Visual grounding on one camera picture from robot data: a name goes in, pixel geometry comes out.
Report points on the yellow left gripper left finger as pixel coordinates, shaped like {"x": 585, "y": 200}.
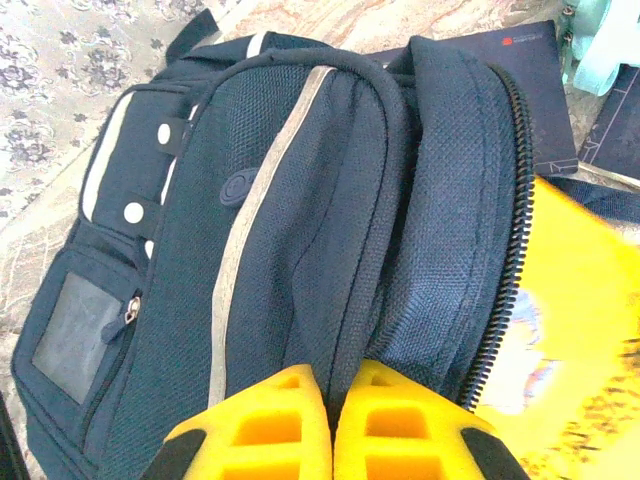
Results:
{"x": 260, "y": 430}

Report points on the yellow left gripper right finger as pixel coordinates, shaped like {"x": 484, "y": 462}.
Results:
{"x": 405, "y": 425}

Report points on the yellow notebook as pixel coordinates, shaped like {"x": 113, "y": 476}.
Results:
{"x": 585, "y": 325}

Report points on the navy blue backpack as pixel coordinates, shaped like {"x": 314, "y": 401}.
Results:
{"x": 300, "y": 225}

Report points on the light blue pencil case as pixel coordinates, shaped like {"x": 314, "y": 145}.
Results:
{"x": 600, "y": 45}

